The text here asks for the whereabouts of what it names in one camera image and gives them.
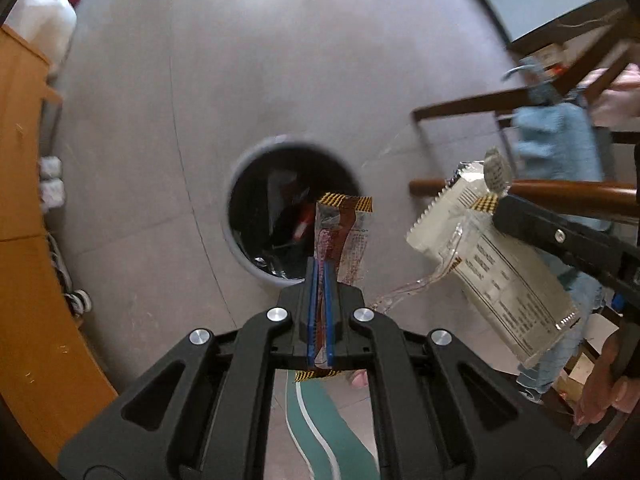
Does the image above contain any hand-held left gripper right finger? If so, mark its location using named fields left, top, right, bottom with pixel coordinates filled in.
left=322, top=261, right=588, bottom=480

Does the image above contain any white plastic bag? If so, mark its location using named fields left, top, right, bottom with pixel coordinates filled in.
left=9, top=0, right=80, bottom=82

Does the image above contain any person's green trouser leg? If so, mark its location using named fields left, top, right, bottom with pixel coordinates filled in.
left=284, top=379, right=382, bottom=480

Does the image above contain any person's right hand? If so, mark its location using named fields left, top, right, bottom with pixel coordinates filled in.
left=574, top=332, right=637, bottom=427

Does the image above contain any white snack packet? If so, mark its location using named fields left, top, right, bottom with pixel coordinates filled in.
left=406, top=147, right=583, bottom=368

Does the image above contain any blue towel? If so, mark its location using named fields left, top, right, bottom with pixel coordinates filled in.
left=502, top=57, right=613, bottom=403

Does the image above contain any black and white sneaker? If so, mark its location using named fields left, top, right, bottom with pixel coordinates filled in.
left=62, top=289, right=94, bottom=317

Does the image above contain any small cardboard box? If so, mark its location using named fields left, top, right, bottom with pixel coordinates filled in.
left=552, top=352, right=602, bottom=402

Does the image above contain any brown snack wrapper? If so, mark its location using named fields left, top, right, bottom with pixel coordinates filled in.
left=294, top=192, right=375, bottom=384

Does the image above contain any grey round waste bin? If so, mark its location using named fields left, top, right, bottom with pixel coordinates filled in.
left=227, top=135, right=363, bottom=289

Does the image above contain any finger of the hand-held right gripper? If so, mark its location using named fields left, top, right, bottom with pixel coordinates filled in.
left=492, top=195, right=624, bottom=287

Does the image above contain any clear plastic film strip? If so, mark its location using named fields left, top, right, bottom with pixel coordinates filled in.
left=369, top=255, right=463, bottom=313

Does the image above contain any pale pink cloth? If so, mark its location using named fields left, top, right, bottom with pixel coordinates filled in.
left=587, top=64, right=640, bottom=128

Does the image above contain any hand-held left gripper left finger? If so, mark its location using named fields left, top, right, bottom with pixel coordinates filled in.
left=57, top=258, right=321, bottom=480

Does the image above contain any dark wooden chair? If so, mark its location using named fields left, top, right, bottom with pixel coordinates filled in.
left=409, top=5, right=640, bottom=226

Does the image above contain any orange wooden cabinet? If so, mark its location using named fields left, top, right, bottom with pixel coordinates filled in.
left=0, top=25, right=119, bottom=467

